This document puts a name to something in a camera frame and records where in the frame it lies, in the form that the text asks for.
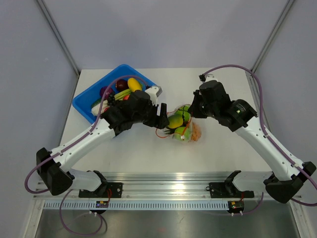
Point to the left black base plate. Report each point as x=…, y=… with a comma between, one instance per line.
x=111, y=190

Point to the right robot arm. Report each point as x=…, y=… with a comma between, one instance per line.
x=287, y=175

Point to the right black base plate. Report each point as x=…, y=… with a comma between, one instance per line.
x=227, y=190

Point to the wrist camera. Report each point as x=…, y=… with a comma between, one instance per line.
x=210, y=77
x=154, y=92

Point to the green toy apple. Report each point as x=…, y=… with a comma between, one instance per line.
x=184, y=134

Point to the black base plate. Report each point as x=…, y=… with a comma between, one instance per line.
x=227, y=190
x=111, y=190

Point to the aluminium frame post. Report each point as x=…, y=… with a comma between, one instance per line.
x=54, y=28
x=273, y=34

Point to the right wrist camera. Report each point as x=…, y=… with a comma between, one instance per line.
x=210, y=77

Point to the toy pineapple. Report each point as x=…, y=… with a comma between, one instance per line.
x=169, y=131

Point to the yellow toy lemon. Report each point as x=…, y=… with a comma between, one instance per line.
x=134, y=85

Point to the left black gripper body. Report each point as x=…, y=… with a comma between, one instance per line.
x=149, y=117

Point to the aluminium front rail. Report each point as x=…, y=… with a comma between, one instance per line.
x=184, y=186

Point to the right circuit board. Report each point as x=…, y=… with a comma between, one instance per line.
x=236, y=206

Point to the clear orange-zip bag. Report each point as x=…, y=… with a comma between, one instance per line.
x=159, y=132

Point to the yellow-green toy mango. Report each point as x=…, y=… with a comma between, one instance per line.
x=175, y=121

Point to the circuit board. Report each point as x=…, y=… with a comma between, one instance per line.
x=236, y=206
x=102, y=204

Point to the dark toy grapes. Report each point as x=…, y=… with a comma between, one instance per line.
x=111, y=99

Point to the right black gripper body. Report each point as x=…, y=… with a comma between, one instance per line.
x=201, y=110

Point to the purple toy onion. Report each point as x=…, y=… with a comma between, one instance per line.
x=102, y=91

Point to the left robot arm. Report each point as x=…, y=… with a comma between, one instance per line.
x=55, y=166

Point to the left circuit board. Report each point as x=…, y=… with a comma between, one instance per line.
x=102, y=204

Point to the dark toy eggplant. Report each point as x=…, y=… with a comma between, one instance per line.
x=121, y=85

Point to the left aluminium frame post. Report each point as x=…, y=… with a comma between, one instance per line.
x=54, y=28

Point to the toy orange persimmon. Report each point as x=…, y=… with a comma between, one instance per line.
x=196, y=132

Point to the green striped toy melon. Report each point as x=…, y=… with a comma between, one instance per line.
x=183, y=111

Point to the white slotted cable duct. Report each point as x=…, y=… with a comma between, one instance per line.
x=139, y=205

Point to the right aluminium frame post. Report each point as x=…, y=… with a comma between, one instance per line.
x=273, y=34

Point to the blue plastic bin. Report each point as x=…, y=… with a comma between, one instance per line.
x=83, y=102

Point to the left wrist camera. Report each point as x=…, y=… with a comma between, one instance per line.
x=154, y=92

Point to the white toy radish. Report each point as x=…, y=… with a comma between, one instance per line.
x=95, y=109

